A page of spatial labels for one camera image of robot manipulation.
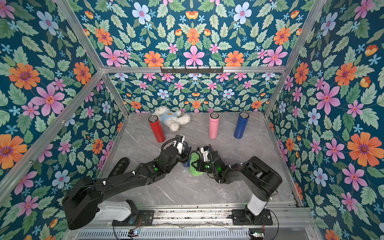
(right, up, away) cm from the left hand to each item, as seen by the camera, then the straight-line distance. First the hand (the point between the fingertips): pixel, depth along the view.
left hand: (188, 146), depth 81 cm
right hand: (+3, -10, +6) cm, 12 cm away
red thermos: (-21, +10, +13) cm, 27 cm away
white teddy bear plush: (-14, +16, +27) cm, 34 cm away
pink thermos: (+15, +13, +10) cm, 22 cm away
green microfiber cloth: (+3, -7, +6) cm, 10 cm away
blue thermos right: (+33, +12, +15) cm, 38 cm away
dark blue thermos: (-2, -12, +10) cm, 16 cm away
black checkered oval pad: (-42, -14, +8) cm, 45 cm away
